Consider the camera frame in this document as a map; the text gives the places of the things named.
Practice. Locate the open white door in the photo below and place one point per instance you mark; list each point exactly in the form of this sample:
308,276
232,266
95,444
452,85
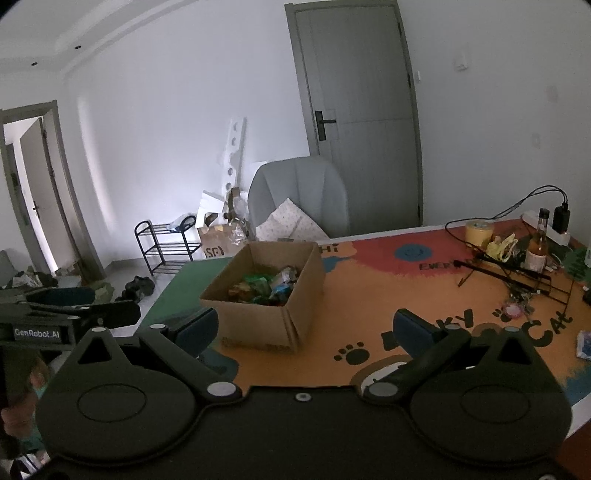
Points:
41,184

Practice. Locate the crumpled yellow wrapper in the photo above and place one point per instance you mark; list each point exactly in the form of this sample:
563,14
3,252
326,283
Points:
501,247

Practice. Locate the dotted white pillow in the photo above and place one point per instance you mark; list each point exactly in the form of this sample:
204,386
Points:
288,221

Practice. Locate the glass bottle with amber liquid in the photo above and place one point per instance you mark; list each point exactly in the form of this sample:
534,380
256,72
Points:
537,251

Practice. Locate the key bunch with pink charm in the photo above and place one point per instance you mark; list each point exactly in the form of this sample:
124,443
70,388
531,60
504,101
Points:
515,304

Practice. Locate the black metal shoe rack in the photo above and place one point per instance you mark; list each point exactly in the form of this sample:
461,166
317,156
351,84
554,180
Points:
173,264

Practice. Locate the dark shoes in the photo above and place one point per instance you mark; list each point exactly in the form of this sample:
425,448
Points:
136,288

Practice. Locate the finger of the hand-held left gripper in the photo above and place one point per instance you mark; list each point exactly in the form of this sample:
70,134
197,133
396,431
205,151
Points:
64,296
111,316

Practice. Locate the white foam board with holes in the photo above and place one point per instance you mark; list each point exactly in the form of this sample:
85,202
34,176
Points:
231,152

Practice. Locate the small white packet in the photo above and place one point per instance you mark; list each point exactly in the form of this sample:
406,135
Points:
584,344

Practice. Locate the black charger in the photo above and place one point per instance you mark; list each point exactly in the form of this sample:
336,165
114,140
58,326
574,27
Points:
561,218

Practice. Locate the pile of assorted snack packets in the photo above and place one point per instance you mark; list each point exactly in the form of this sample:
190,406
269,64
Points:
258,284

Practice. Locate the grey armchair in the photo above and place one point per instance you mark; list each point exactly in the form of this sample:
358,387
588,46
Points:
300,184

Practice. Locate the dark flat object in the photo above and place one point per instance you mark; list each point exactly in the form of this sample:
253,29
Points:
579,265

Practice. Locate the beige masking tape roll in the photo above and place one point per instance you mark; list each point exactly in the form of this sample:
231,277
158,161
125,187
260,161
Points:
479,235

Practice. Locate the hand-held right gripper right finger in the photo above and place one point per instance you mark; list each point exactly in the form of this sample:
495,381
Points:
413,332

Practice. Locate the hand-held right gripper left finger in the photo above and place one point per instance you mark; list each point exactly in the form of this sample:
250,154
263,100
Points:
198,330

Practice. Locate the brown cardboard box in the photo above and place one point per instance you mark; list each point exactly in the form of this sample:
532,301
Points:
258,323

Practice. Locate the white power strip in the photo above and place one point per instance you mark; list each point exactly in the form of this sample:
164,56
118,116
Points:
561,237

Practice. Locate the grey door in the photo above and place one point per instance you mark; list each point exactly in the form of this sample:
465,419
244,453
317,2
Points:
364,92

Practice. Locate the printed cartoon table mat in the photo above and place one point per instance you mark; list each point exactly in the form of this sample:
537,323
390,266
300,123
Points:
369,295

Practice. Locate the brown paper bag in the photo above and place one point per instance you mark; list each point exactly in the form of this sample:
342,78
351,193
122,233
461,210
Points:
217,249

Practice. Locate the white cardboard sheet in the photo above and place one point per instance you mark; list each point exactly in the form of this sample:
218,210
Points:
210,205

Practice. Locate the pile of dark clothes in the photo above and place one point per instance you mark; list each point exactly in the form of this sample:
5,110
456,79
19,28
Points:
37,279

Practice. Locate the blue white plastic bag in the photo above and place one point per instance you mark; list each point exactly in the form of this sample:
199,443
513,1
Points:
182,222

